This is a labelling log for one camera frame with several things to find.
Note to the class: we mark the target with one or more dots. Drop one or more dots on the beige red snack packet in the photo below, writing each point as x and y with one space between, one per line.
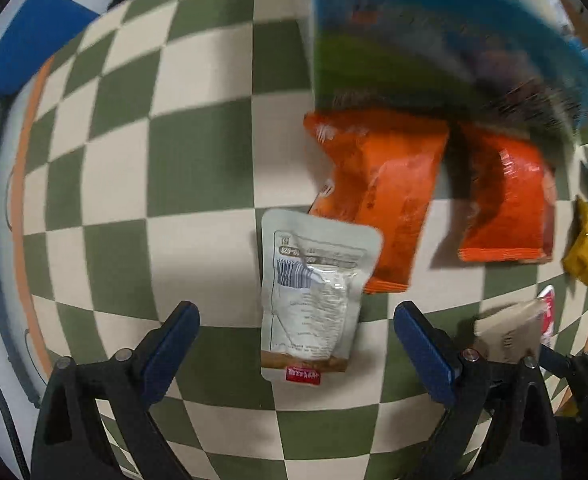
511 332

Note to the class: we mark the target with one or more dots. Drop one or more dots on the white snack pouch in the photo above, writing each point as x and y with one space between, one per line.
309 305

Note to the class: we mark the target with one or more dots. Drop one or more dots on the blue foam block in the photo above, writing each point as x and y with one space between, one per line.
33 42

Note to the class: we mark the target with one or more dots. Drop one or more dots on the orange snack packet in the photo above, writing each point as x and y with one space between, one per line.
511 200
384 190

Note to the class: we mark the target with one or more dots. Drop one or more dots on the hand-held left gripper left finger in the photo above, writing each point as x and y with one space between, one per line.
166 355

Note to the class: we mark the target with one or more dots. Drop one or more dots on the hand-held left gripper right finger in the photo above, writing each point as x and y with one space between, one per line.
424 355

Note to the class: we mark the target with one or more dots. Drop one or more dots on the green white checkered mat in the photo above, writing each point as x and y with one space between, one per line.
173 160

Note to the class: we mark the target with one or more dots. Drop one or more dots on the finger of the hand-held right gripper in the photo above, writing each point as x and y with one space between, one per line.
556 362

